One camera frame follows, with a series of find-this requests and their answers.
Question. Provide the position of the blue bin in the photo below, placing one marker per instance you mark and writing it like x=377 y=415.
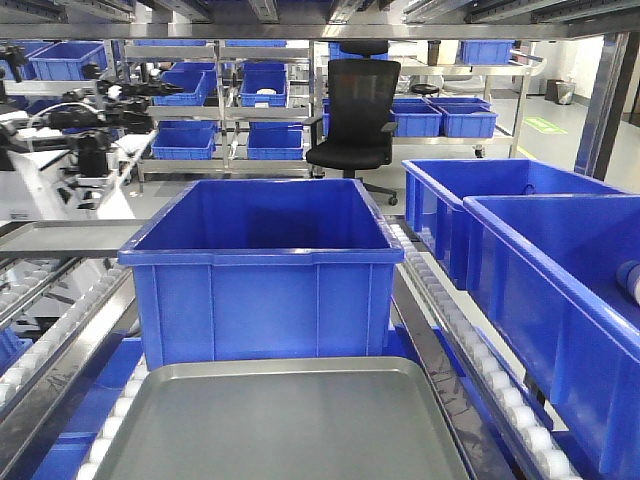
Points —
x=435 y=189
x=543 y=269

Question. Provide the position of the blue bin right far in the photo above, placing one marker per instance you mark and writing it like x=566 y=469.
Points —
x=435 y=189

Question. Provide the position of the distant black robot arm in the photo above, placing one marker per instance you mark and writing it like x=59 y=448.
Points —
x=88 y=130

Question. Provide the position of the blue bin before tray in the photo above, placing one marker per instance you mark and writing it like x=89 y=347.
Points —
x=257 y=269

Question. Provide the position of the grey tray at left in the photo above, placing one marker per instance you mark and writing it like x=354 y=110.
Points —
x=68 y=239

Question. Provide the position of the black office chair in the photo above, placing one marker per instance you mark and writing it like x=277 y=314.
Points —
x=361 y=91

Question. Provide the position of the blue bin right near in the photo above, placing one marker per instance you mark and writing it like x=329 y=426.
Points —
x=543 y=269

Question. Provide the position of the large grey metal tray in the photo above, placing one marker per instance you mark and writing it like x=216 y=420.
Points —
x=315 y=418

